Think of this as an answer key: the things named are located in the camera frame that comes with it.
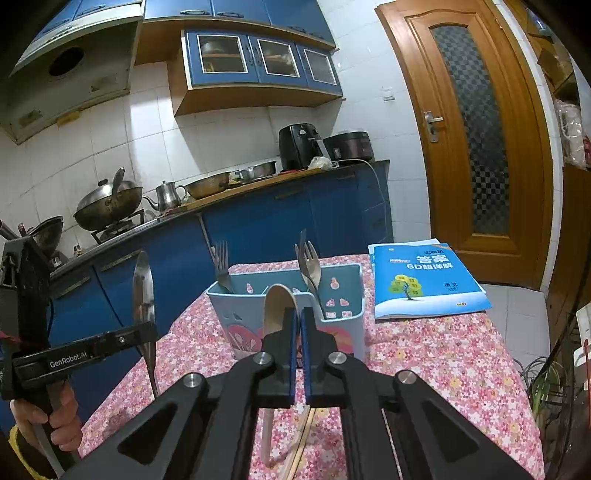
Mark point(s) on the steel colander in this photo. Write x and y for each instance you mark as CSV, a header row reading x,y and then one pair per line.
x,y
205,184

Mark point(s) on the dark rice cooker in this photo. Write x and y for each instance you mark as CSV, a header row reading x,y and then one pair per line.
x,y
348,145

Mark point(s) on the blue kitchen base cabinet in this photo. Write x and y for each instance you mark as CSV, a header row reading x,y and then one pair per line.
x,y
258,230

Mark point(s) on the person's left forearm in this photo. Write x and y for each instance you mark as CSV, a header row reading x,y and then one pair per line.
x,y
23,454

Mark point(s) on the steel ladle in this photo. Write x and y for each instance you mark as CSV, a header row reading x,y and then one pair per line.
x,y
117,180

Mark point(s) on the pink and white bags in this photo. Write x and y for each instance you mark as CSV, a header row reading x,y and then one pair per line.
x,y
572,134

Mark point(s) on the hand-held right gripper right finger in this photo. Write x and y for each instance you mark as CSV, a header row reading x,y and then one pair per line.
x,y
308,355

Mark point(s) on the steel kettle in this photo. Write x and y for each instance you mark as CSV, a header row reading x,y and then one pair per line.
x,y
166,196

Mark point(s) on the black air fryer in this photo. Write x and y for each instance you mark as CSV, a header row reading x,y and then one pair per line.
x,y
300,147

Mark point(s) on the beige fork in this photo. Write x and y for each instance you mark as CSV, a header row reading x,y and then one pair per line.
x,y
313,272

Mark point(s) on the blue upper wall cabinet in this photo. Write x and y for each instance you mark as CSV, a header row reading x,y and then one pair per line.
x,y
240,14

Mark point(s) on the blue workbook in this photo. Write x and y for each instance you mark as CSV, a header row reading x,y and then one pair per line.
x,y
425,281

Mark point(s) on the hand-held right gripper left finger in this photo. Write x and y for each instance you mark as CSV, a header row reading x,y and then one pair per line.
x,y
293,350

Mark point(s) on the beige chopstick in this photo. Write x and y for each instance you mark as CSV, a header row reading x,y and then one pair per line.
x,y
295,443
308,422

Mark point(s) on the pink floral tablecloth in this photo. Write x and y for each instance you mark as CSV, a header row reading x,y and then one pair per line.
x,y
438,369

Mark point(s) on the large metal fork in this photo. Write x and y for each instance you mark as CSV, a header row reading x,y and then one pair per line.
x,y
222,267

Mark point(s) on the gas stove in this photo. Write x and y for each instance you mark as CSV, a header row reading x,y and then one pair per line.
x,y
117,228

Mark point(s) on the steel wok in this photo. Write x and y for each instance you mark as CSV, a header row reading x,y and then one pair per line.
x,y
111,210

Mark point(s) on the wooden door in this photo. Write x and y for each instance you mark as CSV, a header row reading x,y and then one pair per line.
x,y
415,194

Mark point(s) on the green plant stems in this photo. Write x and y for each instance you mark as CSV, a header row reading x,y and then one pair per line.
x,y
545,392

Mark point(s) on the wooden cutting board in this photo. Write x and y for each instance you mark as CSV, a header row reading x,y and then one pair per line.
x,y
258,184

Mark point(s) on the light blue utensil box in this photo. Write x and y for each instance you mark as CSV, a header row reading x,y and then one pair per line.
x,y
341,332

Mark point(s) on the range hood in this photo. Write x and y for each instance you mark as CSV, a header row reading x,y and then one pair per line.
x,y
69,69

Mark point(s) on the dark frying pan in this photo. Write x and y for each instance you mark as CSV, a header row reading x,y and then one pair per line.
x,y
46,235

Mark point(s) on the black metal rack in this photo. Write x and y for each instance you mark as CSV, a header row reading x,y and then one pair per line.
x,y
565,369

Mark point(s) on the beige spoon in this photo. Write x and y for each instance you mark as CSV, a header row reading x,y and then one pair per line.
x,y
277,304

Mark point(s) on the person's left hand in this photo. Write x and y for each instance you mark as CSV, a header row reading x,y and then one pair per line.
x,y
67,410

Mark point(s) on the metal spoon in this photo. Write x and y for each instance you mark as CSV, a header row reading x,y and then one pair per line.
x,y
143,295

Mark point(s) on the small white plastic bag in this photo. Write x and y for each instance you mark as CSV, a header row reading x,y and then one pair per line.
x,y
319,163

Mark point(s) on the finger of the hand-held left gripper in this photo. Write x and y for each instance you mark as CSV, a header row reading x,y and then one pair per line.
x,y
131,337

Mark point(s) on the white wall switch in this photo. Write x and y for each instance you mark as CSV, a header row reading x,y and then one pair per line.
x,y
388,94

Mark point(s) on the steel basin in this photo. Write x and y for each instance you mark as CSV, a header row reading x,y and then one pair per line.
x,y
258,170

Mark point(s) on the wooden shelf unit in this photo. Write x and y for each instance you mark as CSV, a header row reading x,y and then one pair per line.
x,y
572,221

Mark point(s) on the glass-door wall cabinet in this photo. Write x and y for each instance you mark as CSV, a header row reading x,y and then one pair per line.
x,y
231,69

